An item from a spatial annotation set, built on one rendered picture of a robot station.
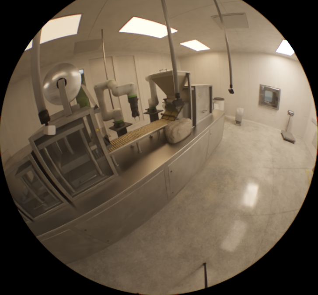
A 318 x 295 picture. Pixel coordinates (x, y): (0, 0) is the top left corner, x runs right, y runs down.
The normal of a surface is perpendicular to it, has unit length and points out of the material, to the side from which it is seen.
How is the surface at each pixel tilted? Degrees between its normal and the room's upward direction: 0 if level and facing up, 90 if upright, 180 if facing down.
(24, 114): 90
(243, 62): 90
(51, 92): 90
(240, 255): 0
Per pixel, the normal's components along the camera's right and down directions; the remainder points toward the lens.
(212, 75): -0.72, 0.40
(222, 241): -0.12, -0.88
